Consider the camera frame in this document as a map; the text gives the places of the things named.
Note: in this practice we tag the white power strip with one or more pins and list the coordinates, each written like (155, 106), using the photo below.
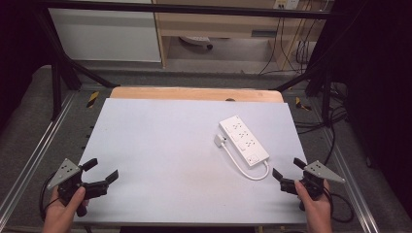
(243, 139)

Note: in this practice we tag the white power plug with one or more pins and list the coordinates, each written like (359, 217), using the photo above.
(219, 140)

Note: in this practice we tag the white cabinet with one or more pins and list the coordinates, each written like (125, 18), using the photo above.
(107, 35)

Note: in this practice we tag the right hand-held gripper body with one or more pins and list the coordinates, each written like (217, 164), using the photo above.
(319, 171)

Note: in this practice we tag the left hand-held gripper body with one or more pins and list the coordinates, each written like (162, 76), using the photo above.
(66, 171)

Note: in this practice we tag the person's left hand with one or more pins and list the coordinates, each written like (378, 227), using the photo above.
(60, 216)

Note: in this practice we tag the black metal frame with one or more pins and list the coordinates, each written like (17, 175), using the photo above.
(194, 9)

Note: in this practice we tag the wooden table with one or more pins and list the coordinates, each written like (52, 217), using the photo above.
(194, 93)

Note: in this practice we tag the white table board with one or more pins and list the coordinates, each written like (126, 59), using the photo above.
(162, 155)

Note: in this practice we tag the aluminium floor rail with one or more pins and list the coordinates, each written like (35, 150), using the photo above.
(351, 181)
(35, 152)

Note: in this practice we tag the wooden desk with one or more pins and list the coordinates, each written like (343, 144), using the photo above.
(220, 27)

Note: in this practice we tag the black curtain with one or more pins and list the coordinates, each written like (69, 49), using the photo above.
(379, 81)
(19, 48)

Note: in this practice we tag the yellow black tape strip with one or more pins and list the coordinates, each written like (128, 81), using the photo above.
(92, 99)
(302, 104)

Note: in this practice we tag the white wall socket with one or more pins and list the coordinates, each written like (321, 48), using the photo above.
(286, 4)

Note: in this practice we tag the person's right hand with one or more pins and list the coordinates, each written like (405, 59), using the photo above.
(319, 213)

